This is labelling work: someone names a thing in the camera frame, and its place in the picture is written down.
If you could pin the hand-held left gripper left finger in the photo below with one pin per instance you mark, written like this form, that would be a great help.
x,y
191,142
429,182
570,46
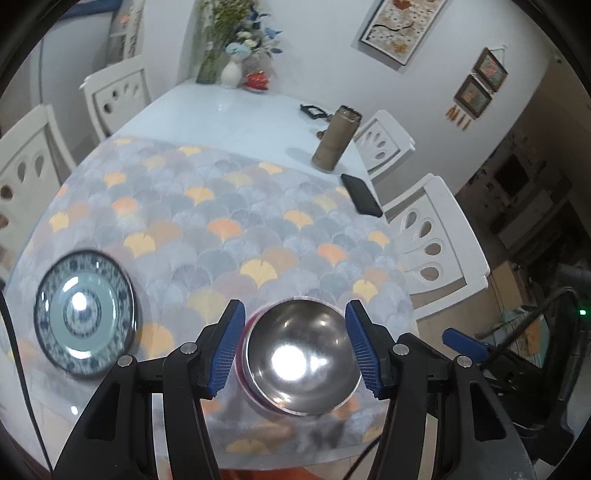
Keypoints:
x,y
226,341

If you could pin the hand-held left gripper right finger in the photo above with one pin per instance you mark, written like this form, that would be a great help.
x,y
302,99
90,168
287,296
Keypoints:
x,y
364,346

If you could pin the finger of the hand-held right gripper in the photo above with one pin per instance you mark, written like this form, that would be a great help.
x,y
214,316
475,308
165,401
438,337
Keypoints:
x,y
461,341

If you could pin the red steel-lined bowl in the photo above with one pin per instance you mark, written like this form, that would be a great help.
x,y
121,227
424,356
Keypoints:
x,y
300,350

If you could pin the blue floral ceramic plate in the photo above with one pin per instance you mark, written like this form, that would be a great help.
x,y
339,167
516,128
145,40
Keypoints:
x,y
133,323
83,314

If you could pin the white wooden chair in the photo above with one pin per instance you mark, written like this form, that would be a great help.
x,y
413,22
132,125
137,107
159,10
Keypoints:
x,y
115,76
457,221
392,127
37,138

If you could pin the fan-patterned table mat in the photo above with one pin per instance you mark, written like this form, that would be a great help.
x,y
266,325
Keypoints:
x,y
231,207

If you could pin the black phone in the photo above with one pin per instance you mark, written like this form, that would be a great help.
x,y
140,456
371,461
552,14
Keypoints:
x,y
362,194

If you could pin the tan thermos bottle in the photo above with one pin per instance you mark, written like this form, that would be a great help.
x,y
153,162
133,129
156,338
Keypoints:
x,y
334,138

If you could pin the orange hanging ornaments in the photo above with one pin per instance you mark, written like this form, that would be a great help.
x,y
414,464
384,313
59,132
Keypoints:
x,y
458,117

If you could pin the small framed picture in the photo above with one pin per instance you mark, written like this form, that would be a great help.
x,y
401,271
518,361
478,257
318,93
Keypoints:
x,y
473,94
491,68

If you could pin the red ornament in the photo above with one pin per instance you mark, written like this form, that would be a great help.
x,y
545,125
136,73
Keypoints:
x,y
257,82

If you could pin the white ceramic vase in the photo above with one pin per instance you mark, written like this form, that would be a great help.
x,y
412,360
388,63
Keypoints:
x,y
231,74

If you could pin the glass vase with green stems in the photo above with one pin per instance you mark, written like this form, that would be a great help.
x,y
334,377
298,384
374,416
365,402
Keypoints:
x,y
210,55

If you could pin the blue and white artificial flowers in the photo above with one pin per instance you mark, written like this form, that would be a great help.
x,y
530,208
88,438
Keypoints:
x,y
249,44

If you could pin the large framed floral picture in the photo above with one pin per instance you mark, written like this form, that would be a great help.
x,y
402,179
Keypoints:
x,y
401,27

